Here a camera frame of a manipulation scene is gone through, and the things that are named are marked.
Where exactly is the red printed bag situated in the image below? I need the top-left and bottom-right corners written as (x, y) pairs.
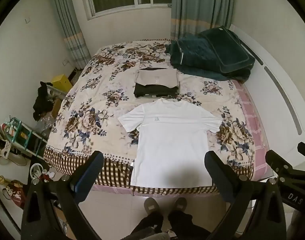
top-left (3, 180), bottom-right (26, 208)

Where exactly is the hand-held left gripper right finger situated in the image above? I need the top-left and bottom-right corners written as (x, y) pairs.
top-left (204, 151), bottom-right (286, 240)

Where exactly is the yellow box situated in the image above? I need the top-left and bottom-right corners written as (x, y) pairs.
top-left (51, 74), bottom-right (73, 95)

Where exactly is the pink checked bed sheet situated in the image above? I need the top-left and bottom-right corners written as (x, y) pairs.
top-left (232, 80), bottom-right (268, 182)

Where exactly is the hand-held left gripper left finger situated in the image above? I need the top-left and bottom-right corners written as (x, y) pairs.
top-left (21, 150), bottom-right (105, 240)

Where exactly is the black cloth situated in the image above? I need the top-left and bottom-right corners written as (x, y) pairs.
top-left (33, 81), bottom-right (54, 120)

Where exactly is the white headboard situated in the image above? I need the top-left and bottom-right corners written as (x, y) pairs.
top-left (229, 24), bottom-right (305, 170)

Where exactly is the dark green pillow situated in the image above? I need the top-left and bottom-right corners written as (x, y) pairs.
top-left (199, 26), bottom-right (256, 73)

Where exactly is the floral bedspread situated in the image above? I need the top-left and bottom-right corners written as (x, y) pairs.
top-left (44, 39), bottom-right (255, 197)

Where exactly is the grey slipper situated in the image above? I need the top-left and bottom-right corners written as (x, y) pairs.
top-left (173, 197), bottom-right (187, 212)
top-left (144, 197), bottom-right (160, 214)

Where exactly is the teal shelf rack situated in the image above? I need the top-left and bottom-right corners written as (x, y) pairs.
top-left (9, 116), bottom-right (47, 159)

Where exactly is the dark green quilt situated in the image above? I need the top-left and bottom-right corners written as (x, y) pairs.
top-left (165, 39), bottom-right (251, 82)

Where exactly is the white t-shirt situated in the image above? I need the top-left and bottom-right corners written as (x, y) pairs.
top-left (118, 98), bottom-right (223, 188)

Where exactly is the clear plastic bag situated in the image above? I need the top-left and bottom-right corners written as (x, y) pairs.
top-left (35, 115), bottom-right (55, 140)

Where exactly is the floral bag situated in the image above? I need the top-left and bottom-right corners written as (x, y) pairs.
top-left (0, 121), bottom-right (11, 161)

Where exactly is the person's left leg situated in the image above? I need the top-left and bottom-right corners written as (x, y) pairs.
top-left (125, 210), bottom-right (164, 240)

